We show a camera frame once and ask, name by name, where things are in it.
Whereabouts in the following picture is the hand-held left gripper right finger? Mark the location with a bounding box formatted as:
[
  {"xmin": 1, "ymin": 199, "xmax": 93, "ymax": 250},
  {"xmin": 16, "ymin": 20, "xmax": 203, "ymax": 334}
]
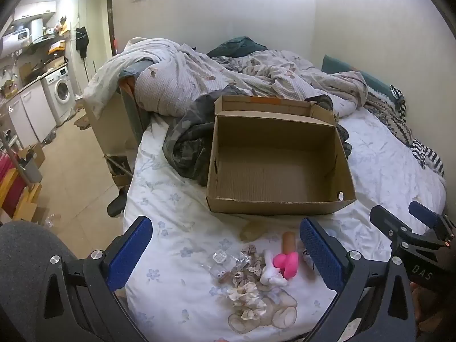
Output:
[{"xmin": 299, "ymin": 217, "xmax": 417, "ymax": 342}]

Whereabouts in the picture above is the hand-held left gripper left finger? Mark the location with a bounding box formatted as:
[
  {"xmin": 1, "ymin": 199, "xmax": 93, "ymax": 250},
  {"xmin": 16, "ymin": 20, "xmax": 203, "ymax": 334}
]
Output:
[{"xmin": 43, "ymin": 215, "xmax": 154, "ymax": 342}]

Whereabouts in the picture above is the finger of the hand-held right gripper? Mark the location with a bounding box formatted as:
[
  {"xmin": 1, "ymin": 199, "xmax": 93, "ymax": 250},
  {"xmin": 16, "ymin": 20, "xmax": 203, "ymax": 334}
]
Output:
[
  {"xmin": 408, "ymin": 200, "xmax": 456, "ymax": 237},
  {"xmin": 369, "ymin": 205, "xmax": 446, "ymax": 253}
]

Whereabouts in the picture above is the tan cylinder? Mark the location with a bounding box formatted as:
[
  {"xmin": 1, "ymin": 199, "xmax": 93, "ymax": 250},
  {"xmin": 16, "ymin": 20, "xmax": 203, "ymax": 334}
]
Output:
[{"xmin": 282, "ymin": 232, "xmax": 296, "ymax": 255}]

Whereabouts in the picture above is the pink soft toy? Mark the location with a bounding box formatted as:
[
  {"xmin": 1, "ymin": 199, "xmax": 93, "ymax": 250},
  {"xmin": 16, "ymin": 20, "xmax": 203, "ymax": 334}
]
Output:
[{"xmin": 274, "ymin": 252, "xmax": 299, "ymax": 279}]

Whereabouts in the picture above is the translucent silicone insole pad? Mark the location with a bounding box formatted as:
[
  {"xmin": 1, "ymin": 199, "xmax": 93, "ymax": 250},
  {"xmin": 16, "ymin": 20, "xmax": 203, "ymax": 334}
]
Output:
[{"xmin": 239, "ymin": 221, "xmax": 269, "ymax": 243}]

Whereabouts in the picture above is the cream scrunchie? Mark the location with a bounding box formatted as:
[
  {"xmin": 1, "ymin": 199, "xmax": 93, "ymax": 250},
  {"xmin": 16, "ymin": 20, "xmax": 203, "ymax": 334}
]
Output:
[
  {"xmin": 226, "ymin": 281, "xmax": 260, "ymax": 302},
  {"xmin": 231, "ymin": 297, "xmax": 268, "ymax": 323}
]

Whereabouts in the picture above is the clear plastic bag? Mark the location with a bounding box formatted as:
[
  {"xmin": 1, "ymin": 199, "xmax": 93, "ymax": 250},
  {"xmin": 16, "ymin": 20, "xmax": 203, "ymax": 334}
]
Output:
[{"xmin": 203, "ymin": 249, "xmax": 250, "ymax": 283}]

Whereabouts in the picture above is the white floral bed sheet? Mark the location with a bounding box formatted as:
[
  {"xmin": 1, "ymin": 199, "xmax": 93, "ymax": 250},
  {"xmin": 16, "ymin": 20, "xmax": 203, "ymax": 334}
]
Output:
[{"xmin": 123, "ymin": 107, "xmax": 447, "ymax": 342}]

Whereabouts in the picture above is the black white striped cloth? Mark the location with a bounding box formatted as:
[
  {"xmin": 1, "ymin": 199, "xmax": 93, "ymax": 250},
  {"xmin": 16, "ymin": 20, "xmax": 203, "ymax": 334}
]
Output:
[{"xmin": 410, "ymin": 137, "xmax": 446, "ymax": 179}]

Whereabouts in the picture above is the patterned knit blanket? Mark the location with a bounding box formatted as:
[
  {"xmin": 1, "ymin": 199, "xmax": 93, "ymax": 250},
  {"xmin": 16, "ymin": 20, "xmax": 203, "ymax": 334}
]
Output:
[{"xmin": 363, "ymin": 91, "xmax": 416, "ymax": 146}]

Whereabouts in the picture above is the person's left leg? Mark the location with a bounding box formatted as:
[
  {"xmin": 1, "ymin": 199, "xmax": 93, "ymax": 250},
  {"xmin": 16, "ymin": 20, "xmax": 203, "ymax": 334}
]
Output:
[{"xmin": 0, "ymin": 221, "xmax": 79, "ymax": 332}]

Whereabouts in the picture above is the black white checkered cloth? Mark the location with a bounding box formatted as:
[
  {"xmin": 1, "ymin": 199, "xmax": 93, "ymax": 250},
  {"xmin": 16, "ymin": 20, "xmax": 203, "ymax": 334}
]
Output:
[{"xmin": 388, "ymin": 85, "xmax": 407, "ymax": 113}]

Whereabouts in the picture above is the camouflage cloth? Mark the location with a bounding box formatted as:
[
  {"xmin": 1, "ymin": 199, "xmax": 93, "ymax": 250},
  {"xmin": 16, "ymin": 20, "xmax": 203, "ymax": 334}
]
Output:
[{"xmin": 162, "ymin": 85, "xmax": 351, "ymax": 188}]

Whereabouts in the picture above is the tan wooden board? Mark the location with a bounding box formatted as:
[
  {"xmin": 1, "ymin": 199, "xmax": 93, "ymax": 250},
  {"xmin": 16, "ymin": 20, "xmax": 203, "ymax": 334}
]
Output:
[{"xmin": 84, "ymin": 91, "xmax": 139, "ymax": 157}]

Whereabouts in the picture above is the grey bin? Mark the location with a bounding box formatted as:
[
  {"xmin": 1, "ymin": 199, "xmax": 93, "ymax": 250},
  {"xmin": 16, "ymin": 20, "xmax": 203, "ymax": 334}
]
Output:
[{"xmin": 19, "ymin": 157, "xmax": 43, "ymax": 184}]

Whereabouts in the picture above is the red yellow rack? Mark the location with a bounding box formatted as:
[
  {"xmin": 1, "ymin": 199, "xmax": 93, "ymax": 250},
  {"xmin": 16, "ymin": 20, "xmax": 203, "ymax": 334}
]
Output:
[{"xmin": 0, "ymin": 151, "xmax": 43, "ymax": 221}]

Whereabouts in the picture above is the small cardboard box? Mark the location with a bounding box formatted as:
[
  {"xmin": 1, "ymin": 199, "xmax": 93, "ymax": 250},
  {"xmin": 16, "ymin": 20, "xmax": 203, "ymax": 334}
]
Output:
[{"xmin": 18, "ymin": 142, "xmax": 46, "ymax": 168}]

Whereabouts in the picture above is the green pillow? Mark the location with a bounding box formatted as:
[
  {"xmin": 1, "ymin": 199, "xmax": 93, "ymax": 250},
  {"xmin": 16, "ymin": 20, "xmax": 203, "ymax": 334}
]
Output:
[{"xmin": 321, "ymin": 55, "xmax": 396, "ymax": 97}]

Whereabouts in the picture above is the white floor cabinet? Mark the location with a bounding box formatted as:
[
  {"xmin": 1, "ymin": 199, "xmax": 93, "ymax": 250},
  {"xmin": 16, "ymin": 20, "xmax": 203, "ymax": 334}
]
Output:
[{"xmin": 7, "ymin": 85, "xmax": 58, "ymax": 146}]

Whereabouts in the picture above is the white washing machine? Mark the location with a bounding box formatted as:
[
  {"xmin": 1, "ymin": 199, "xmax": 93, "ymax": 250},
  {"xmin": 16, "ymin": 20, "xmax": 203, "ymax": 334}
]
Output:
[{"xmin": 41, "ymin": 65, "xmax": 76, "ymax": 126}]

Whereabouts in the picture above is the pale printed duvet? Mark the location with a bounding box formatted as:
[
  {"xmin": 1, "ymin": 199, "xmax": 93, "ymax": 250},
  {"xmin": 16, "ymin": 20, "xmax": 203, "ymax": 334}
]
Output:
[{"xmin": 84, "ymin": 37, "xmax": 367, "ymax": 118}]

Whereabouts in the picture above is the black hanging garment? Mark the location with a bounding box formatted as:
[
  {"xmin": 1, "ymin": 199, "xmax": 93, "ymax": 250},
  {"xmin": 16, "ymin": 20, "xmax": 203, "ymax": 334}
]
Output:
[{"xmin": 76, "ymin": 27, "xmax": 89, "ymax": 58}]

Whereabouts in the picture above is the dark green cloth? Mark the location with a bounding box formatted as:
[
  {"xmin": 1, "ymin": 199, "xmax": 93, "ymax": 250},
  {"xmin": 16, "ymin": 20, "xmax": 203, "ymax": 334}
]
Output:
[{"xmin": 207, "ymin": 36, "xmax": 268, "ymax": 58}]

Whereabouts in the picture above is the dark wooden door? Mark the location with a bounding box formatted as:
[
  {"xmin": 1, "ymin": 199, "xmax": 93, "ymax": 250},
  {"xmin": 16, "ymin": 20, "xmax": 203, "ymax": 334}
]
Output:
[{"xmin": 106, "ymin": 0, "xmax": 115, "ymax": 58}]

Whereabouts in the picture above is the white water heater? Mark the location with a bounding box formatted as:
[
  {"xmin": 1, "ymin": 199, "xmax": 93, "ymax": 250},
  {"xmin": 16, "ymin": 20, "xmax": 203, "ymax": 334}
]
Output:
[{"xmin": 0, "ymin": 30, "xmax": 31, "ymax": 58}]

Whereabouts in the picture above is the white wall cabinet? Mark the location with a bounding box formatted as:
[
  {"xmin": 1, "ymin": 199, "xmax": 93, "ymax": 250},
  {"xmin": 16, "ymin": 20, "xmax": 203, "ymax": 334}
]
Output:
[{"xmin": 12, "ymin": 2, "xmax": 58, "ymax": 20}]

